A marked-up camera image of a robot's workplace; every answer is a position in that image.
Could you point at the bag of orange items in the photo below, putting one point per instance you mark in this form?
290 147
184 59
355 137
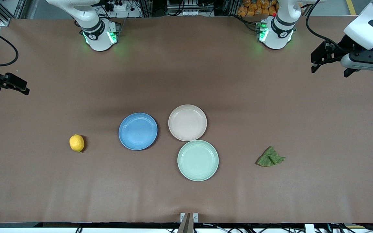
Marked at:
257 8

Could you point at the metal table edge bracket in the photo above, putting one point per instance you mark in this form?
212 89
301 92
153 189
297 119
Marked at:
189 220

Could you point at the mint green round plate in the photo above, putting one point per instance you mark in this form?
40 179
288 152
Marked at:
198 160

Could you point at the aluminium frame rail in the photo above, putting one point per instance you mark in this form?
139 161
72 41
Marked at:
8 13

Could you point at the white power strip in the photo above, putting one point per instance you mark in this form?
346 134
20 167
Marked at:
120 5

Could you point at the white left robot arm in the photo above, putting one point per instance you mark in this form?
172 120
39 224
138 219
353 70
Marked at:
275 35

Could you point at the green lettuce leaf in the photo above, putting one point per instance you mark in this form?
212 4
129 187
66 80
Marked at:
270 158

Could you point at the yellow lemon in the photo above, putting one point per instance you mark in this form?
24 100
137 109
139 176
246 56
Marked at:
76 143

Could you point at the blue round plate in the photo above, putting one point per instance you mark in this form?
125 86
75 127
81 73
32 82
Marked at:
138 131

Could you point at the beige pink round plate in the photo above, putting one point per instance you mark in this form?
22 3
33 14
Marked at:
187 122

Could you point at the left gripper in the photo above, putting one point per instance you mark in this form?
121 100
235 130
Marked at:
347 44

